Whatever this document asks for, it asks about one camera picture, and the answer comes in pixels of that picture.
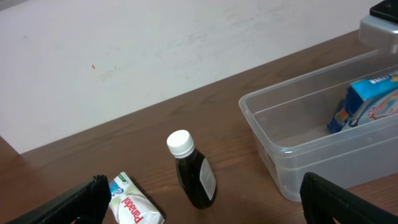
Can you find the clear plastic container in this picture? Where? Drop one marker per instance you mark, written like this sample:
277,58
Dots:
289,121

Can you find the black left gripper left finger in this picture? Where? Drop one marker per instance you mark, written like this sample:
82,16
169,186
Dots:
85,203

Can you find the dark brown medicine bottle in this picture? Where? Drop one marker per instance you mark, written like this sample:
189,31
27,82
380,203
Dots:
193,169

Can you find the white Panadol box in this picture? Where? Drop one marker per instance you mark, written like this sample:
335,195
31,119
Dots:
130,205

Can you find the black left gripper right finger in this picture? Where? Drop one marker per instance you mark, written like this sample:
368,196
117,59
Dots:
326,202

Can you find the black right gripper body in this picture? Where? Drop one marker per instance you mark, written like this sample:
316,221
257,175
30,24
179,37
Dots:
387,10

